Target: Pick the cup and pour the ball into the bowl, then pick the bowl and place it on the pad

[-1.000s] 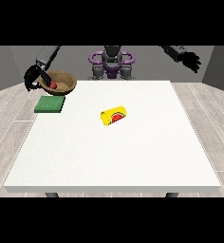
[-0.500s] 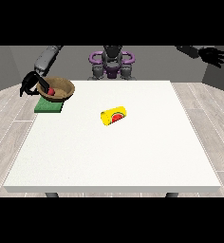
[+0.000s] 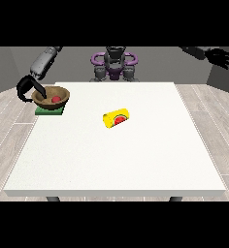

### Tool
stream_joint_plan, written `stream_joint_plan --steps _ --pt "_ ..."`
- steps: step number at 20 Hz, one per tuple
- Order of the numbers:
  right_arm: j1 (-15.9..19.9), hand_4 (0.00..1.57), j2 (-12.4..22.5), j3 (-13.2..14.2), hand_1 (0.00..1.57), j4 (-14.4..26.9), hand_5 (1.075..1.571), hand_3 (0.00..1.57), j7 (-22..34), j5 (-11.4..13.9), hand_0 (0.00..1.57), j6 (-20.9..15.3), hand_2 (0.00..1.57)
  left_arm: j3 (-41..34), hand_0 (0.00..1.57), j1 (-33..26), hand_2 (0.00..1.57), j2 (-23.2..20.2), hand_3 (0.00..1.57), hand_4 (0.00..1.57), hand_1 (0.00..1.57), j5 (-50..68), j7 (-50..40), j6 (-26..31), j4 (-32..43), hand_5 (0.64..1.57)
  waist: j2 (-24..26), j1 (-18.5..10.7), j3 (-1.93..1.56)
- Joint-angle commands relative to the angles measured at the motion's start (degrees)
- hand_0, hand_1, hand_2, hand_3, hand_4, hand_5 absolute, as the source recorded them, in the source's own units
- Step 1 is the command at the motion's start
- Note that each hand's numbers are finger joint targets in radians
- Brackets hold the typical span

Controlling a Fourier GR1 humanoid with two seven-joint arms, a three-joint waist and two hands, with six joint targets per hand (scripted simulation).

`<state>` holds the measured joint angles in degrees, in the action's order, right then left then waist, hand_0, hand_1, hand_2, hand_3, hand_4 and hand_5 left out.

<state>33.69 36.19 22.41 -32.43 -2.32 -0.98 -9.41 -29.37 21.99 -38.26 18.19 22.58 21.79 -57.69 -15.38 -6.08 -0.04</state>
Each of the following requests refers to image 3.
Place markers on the brown wooden bowl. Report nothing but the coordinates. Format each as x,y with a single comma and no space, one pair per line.
51,98

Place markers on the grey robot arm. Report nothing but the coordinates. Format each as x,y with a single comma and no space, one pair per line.
193,50
42,63

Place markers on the green square pad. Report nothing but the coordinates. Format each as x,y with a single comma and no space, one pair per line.
43,111

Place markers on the small red ball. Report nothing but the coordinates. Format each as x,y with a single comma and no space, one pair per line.
56,99

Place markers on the yellow cup with melon print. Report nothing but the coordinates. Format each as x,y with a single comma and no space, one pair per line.
115,118

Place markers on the grey robot trunk purple rings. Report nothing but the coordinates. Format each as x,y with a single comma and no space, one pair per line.
114,66

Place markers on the dark table leg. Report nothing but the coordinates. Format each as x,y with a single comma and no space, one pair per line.
176,199
53,199

